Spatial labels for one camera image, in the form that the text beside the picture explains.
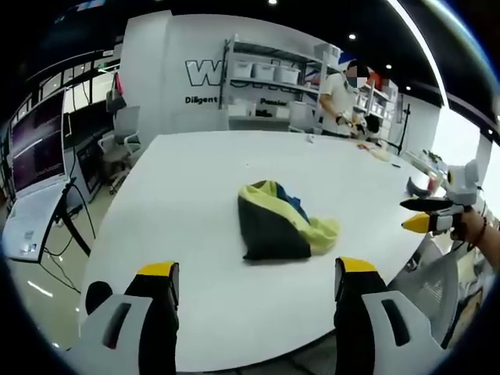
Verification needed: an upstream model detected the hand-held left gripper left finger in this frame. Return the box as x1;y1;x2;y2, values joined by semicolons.
62;261;181;375

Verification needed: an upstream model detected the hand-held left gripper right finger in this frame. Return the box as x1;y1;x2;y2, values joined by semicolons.
334;256;450;375

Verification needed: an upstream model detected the yellow and black garment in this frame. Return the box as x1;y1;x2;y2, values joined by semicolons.
237;180;341;262

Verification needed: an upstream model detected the person's right hand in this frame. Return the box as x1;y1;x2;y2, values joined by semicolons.
448;206;488;249

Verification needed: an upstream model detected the dark curved object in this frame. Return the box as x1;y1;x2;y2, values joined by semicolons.
405;176;431;199

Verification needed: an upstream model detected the grey mesh office chair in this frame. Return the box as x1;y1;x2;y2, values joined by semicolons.
386;234;488;348

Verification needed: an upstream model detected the white office chair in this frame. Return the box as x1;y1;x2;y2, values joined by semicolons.
96;105;142;195

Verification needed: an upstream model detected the white storage bin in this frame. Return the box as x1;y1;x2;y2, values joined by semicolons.
233;60;254;81
275;65;302;85
252;62;279;82

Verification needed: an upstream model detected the metal storage shelf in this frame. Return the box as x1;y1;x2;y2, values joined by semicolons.
220;34;345;132

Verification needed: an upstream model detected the large display screen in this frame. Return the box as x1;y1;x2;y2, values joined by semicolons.
8;93;68;196

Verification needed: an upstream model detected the grey tote bag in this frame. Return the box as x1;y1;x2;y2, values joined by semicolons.
105;73;128;114

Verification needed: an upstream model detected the beaded wrist bracelet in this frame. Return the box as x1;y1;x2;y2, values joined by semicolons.
473;215;489;249

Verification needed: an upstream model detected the black camera tripod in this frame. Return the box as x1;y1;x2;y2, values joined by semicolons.
390;102;413;155

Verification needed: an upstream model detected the black floor cable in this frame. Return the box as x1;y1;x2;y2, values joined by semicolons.
38;177;97;294

